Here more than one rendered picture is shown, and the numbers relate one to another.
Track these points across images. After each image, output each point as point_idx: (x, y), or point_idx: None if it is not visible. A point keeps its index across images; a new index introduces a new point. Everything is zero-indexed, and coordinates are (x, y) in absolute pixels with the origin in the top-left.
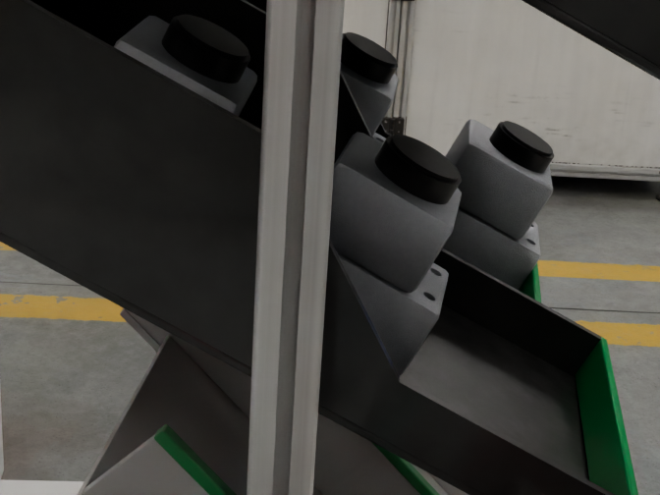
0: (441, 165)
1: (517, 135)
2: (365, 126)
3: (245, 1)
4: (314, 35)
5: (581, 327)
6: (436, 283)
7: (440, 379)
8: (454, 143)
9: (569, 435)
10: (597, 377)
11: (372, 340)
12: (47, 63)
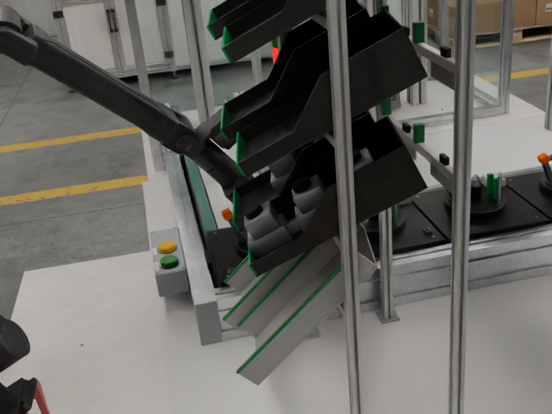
0: None
1: (255, 204)
2: (292, 167)
3: (322, 138)
4: None
5: (238, 217)
6: (272, 177)
7: (271, 195)
8: (274, 217)
9: (243, 213)
10: (236, 215)
11: None
12: None
